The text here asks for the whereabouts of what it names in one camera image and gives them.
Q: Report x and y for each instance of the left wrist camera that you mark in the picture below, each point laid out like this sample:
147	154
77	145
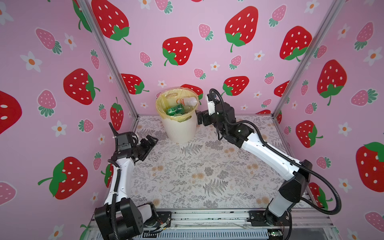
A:
125	140

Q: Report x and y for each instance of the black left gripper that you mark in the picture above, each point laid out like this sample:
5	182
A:
147	147

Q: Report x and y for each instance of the white plastic waste bin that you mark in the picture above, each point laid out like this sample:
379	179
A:
180	132

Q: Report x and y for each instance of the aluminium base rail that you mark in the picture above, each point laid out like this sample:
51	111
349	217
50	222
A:
234	224

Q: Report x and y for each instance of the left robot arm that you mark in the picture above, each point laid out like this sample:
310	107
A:
119	218

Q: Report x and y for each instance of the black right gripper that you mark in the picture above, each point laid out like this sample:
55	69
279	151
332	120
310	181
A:
200	116

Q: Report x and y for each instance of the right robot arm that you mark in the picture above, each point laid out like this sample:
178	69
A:
246	136

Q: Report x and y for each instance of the clear bottle red label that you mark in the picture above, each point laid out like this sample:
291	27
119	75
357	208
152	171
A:
188	101

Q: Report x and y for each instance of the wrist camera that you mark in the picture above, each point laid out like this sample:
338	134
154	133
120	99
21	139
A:
211	107
125	140

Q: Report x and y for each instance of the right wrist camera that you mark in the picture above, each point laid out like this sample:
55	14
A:
211	107

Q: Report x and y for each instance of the yellow bin liner bag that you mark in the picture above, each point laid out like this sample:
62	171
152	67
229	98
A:
168	99

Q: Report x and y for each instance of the green bottle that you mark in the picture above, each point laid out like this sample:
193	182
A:
176	111

